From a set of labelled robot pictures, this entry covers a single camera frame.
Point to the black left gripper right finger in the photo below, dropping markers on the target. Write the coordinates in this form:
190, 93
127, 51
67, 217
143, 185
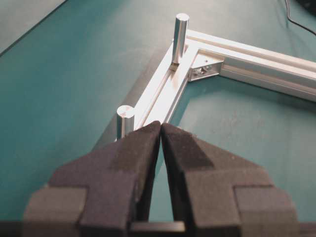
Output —
219, 194

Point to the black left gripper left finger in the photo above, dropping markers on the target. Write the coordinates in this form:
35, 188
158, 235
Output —
100, 193

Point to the aluminium extrusion frame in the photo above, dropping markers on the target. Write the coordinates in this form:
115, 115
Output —
208, 56

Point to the aluminium pin mid rail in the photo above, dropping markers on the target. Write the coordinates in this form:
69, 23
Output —
125, 120

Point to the aluminium pin near corner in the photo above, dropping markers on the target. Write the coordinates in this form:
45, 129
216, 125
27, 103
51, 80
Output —
181, 25

